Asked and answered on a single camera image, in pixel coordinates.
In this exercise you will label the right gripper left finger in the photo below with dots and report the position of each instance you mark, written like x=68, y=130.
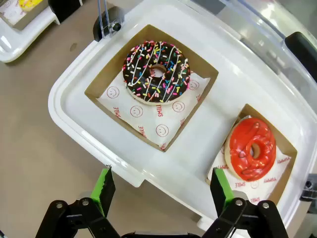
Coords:
x=105, y=191

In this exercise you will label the red glazed donut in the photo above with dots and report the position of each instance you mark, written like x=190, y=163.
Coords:
x=242, y=141

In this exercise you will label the clear display tray lid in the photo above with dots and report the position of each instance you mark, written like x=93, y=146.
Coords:
x=262, y=32

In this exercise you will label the yellow sprinkle donut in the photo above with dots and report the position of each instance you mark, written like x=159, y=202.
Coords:
x=31, y=3

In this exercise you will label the white smiley paper liner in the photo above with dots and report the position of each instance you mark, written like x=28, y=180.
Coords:
x=12, y=12
x=272, y=173
x=146, y=119

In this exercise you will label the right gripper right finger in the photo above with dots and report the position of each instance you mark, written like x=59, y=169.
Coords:
x=220, y=191

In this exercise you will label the white display tray base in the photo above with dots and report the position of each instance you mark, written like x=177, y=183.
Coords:
x=22, y=42
x=193, y=138

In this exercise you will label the brown cardboard donut box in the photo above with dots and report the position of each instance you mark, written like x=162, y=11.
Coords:
x=29, y=18
x=99, y=86
x=284, y=181

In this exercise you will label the black lid hinge knob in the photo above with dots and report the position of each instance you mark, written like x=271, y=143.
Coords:
x=115, y=26
x=309, y=186

